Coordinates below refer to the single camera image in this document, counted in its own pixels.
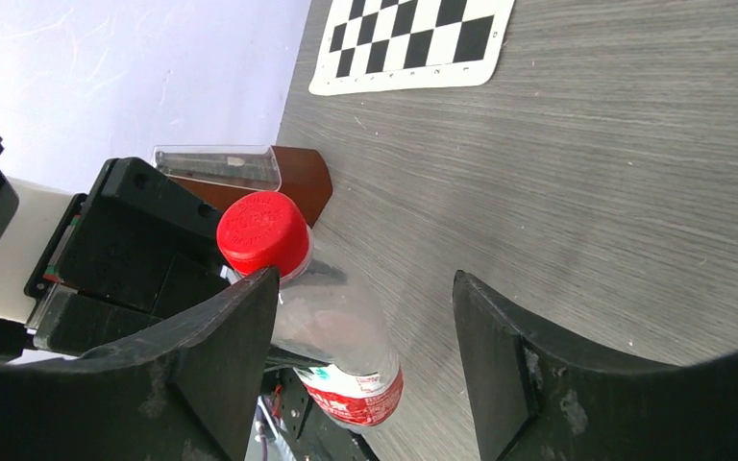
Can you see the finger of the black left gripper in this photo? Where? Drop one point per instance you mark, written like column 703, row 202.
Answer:
column 294, row 426

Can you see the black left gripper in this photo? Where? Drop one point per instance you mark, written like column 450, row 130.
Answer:
column 136, row 249

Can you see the red bottle cap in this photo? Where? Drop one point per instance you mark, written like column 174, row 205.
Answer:
column 263, row 229

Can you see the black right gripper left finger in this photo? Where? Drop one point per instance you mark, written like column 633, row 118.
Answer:
column 185, row 388

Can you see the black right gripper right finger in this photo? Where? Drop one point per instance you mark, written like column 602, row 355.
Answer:
column 539, row 391

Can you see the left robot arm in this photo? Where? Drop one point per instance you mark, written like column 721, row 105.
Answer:
column 28, row 215

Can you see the brown wooden metronome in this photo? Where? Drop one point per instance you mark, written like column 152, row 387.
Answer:
column 223, row 174

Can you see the black white chessboard mat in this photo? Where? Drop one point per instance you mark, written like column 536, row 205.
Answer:
column 385, row 45

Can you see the clear bottle red label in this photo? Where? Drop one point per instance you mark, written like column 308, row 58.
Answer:
column 326, row 312

